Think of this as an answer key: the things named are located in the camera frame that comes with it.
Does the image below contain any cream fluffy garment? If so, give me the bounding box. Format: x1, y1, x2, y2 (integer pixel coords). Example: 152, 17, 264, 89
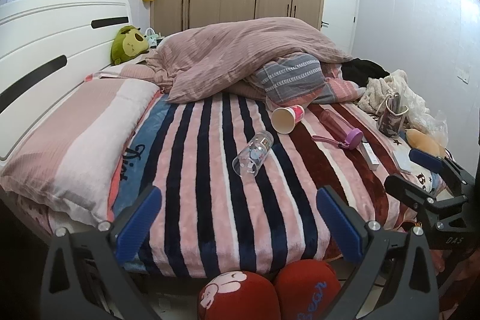
355, 69, 431, 126

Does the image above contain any pale blue booklet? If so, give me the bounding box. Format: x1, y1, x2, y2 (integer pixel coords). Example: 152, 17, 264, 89
391, 149, 418, 175

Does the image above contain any white slim box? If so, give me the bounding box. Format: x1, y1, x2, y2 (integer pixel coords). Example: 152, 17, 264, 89
359, 141, 380, 171

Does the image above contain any pink ribbed duvet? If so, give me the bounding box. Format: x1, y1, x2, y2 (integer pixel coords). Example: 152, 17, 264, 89
144, 17, 354, 104

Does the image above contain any pink paper cup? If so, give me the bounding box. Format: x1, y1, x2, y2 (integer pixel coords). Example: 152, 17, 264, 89
271, 104, 305, 134

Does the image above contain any red slipper with white print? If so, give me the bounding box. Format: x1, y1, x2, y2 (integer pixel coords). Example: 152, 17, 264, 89
197, 271, 281, 320

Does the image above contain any red slipper with blue print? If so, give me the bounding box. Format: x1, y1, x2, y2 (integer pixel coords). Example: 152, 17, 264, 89
273, 260, 340, 320

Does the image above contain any clear plastic bag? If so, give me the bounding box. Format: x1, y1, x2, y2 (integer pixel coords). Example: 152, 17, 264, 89
408, 109, 449, 149

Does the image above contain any pink and white pillow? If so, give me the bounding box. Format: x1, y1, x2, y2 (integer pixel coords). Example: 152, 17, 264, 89
0, 78, 162, 225

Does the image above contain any tan plush toy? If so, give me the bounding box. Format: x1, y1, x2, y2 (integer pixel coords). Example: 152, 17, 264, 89
405, 127, 446, 158

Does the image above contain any grey patterned pillow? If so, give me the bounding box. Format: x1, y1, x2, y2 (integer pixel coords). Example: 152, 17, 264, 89
244, 53, 367, 111

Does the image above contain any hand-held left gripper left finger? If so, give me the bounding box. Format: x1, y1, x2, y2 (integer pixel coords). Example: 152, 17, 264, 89
39, 185, 163, 320

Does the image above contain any white door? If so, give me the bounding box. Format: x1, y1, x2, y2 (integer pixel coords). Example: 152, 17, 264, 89
320, 0, 362, 57

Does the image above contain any striped plush blanket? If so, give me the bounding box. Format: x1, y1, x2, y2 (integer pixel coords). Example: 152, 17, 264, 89
108, 92, 448, 278

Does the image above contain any clear printed glass cup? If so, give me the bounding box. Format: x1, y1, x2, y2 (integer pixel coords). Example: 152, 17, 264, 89
232, 130, 274, 177

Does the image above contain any white bed headboard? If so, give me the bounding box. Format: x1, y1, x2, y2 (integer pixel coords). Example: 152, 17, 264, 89
0, 0, 153, 164

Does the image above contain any green plush toy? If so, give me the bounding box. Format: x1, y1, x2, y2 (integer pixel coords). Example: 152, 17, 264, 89
110, 25, 150, 66

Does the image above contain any mint green small bag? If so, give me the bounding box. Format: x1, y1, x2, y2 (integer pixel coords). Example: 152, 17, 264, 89
144, 27, 166, 48

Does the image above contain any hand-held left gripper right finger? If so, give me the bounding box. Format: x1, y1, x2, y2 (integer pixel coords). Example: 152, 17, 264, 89
316, 186, 442, 320

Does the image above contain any black garment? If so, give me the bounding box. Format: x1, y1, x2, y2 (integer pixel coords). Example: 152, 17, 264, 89
340, 58, 391, 88

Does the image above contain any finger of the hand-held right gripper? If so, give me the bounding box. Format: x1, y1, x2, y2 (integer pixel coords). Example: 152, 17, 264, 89
408, 148, 474, 186
384, 172, 438, 210

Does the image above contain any red bottle with purple lid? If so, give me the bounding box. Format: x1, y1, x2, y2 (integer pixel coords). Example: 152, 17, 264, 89
312, 109, 365, 151

